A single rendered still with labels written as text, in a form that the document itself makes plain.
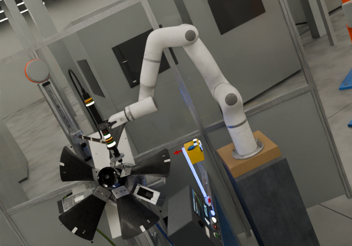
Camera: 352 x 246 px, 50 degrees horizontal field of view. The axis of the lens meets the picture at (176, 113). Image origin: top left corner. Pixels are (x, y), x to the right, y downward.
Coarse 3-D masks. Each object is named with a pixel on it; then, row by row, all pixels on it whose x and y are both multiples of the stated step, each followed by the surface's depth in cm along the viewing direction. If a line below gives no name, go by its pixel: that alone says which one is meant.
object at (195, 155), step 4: (196, 140) 243; (184, 144) 245; (188, 144) 243; (192, 144) 239; (184, 148) 239; (196, 148) 231; (188, 152) 231; (192, 152) 231; (196, 152) 231; (200, 152) 231; (188, 156) 232; (192, 156) 232; (196, 156) 232; (200, 156) 232; (192, 160) 233; (196, 160) 233; (200, 160) 233; (192, 164) 234
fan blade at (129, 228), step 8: (120, 200) 204; (128, 200) 206; (136, 200) 208; (120, 208) 201; (128, 208) 202; (136, 208) 204; (144, 208) 206; (120, 216) 198; (128, 216) 199; (136, 216) 200; (144, 216) 202; (152, 216) 203; (120, 224) 196; (128, 224) 197; (136, 224) 198; (144, 224) 199; (152, 224) 199; (128, 232) 195; (136, 232) 195
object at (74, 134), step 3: (72, 132) 261; (75, 132) 256; (78, 132) 255; (81, 132) 256; (72, 135) 254; (75, 135) 254; (78, 135) 255; (72, 138) 259; (75, 138) 254; (78, 138) 255; (81, 138) 256; (75, 141) 255; (78, 141) 255; (81, 141) 256
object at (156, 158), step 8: (160, 152) 217; (168, 152) 214; (152, 160) 213; (160, 160) 210; (136, 168) 210; (144, 168) 207; (152, 168) 206; (160, 168) 204; (168, 168) 203; (160, 176) 200
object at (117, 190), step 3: (120, 186) 212; (123, 186) 212; (114, 189) 208; (117, 189) 209; (120, 189) 210; (123, 189) 211; (126, 189) 211; (114, 192) 206; (123, 192) 209; (126, 192) 210; (117, 195) 206; (120, 195) 207; (123, 195) 208
